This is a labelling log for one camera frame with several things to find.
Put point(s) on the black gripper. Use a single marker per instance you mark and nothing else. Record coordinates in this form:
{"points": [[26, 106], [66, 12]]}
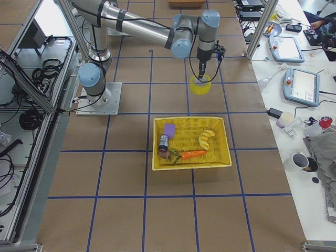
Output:
{"points": [[203, 54]]}

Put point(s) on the yellow tape roll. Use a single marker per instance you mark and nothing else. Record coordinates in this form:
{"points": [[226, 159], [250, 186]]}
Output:
{"points": [[201, 87]]}

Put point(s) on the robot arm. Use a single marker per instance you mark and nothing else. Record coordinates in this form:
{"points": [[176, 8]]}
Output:
{"points": [[179, 38]]}

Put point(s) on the light bulb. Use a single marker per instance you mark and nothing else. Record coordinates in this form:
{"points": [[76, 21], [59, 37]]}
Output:
{"points": [[262, 83]]}

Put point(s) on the brown wicker basket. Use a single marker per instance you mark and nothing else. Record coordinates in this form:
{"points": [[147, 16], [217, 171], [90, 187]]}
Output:
{"points": [[186, 3]]}

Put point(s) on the yellow plastic basket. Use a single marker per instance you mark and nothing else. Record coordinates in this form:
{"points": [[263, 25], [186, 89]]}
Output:
{"points": [[189, 143]]}

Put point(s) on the yellow toy banana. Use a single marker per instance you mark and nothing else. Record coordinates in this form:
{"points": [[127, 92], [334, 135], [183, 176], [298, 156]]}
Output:
{"points": [[204, 137]]}

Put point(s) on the purple sponge block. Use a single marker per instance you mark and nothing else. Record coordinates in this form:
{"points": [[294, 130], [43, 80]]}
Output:
{"points": [[169, 130]]}

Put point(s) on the blue bowl with bottle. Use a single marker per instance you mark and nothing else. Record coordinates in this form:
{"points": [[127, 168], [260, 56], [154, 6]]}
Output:
{"points": [[272, 28]]}

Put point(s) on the upper teach pendant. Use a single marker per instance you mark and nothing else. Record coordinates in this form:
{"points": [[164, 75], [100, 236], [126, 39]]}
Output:
{"points": [[285, 49]]}

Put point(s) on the teach pendant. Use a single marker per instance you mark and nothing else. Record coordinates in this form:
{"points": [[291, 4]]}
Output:
{"points": [[301, 86], [285, 49]]}

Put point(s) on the black power adapter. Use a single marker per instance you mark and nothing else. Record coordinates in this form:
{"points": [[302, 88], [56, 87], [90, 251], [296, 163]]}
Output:
{"points": [[274, 113]]}

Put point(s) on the small drink can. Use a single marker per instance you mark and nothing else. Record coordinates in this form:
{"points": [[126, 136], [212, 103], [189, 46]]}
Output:
{"points": [[163, 143]]}

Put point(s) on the orange toy carrot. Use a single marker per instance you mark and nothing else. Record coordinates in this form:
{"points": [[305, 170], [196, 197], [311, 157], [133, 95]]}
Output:
{"points": [[185, 155]]}

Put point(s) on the brown toy root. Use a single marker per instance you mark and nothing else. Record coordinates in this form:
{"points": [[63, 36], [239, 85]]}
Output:
{"points": [[165, 154]]}

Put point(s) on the black smartphone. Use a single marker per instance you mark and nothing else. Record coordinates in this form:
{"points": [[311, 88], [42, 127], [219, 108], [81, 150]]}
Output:
{"points": [[293, 28]]}

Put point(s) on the lavender cup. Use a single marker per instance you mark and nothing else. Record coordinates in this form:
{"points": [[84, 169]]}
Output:
{"points": [[285, 119]]}

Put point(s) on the lower teach pendant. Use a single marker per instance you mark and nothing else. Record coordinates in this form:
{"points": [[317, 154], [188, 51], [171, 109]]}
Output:
{"points": [[301, 86]]}

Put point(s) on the clear plastic holder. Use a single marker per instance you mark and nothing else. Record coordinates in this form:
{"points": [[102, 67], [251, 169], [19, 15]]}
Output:
{"points": [[293, 128]]}

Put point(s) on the red round toy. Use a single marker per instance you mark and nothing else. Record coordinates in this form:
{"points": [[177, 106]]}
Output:
{"points": [[325, 122]]}

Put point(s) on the white mug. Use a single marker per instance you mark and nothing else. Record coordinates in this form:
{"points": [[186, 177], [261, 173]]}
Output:
{"points": [[296, 162]]}

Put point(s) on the grey cloth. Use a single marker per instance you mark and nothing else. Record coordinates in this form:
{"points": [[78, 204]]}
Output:
{"points": [[322, 161]]}

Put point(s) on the black round lid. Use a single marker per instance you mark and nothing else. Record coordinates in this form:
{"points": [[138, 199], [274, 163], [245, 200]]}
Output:
{"points": [[315, 180]]}

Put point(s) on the black computer monitor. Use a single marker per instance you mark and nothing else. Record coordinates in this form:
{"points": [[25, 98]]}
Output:
{"points": [[34, 39]]}

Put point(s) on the aluminium frame post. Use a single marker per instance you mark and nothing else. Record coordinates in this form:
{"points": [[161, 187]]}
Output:
{"points": [[267, 13]]}

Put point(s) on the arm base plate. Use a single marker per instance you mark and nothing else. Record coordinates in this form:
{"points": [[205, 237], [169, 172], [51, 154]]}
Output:
{"points": [[106, 105]]}

